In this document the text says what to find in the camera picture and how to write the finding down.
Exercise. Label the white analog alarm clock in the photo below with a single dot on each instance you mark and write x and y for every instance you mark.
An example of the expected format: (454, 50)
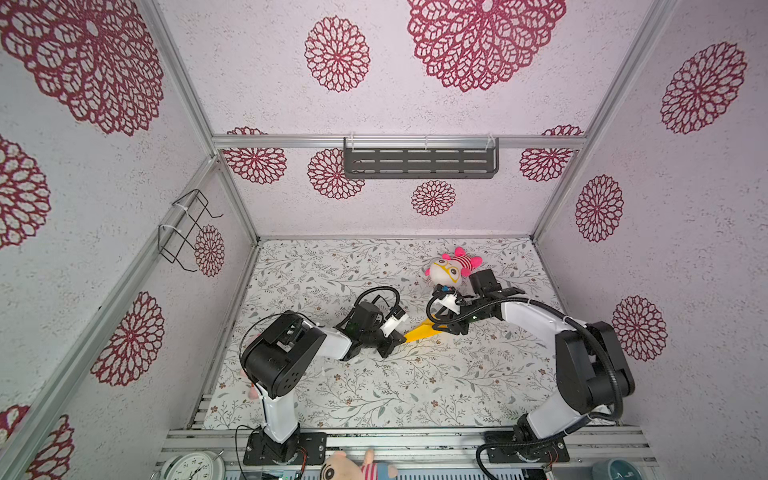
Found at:
(199, 465)

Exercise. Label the pink white plush toy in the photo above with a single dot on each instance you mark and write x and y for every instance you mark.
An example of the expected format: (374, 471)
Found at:
(453, 269)

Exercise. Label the teal round clock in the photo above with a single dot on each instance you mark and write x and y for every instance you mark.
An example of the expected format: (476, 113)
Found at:
(615, 469)

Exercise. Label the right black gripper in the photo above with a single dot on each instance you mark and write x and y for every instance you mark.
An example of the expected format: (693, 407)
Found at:
(451, 320)

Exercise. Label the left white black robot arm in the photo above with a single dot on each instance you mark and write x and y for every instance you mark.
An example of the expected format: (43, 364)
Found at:
(277, 359)

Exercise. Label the black wire wall rack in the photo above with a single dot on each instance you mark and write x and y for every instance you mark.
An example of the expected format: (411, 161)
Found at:
(193, 242)

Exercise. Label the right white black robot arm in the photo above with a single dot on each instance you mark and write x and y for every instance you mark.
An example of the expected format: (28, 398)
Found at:
(591, 371)

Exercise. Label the pig plush striped shirt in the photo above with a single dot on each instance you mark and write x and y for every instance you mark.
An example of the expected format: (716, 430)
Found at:
(340, 467)

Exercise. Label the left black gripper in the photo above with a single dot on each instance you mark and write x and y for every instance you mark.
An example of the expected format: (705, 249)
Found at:
(394, 339)

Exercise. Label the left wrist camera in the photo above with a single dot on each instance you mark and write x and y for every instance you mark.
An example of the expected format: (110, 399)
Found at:
(394, 318)

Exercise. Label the pink doll red dotted dress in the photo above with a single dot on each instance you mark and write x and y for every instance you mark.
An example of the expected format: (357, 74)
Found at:
(253, 391)

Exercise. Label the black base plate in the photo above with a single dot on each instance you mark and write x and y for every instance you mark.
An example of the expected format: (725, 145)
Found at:
(301, 448)
(506, 447)

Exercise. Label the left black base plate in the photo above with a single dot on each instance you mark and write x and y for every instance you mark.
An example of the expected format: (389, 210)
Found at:
(301, 448)

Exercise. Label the dark grey wall shelf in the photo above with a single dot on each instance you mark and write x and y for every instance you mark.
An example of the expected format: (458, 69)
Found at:
(424, 163)

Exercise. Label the yellow square paper sheet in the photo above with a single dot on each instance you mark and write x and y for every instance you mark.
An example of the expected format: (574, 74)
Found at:
(423, 331)

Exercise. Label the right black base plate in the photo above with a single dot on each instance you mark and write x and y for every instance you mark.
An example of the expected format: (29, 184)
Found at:
(506, 447)

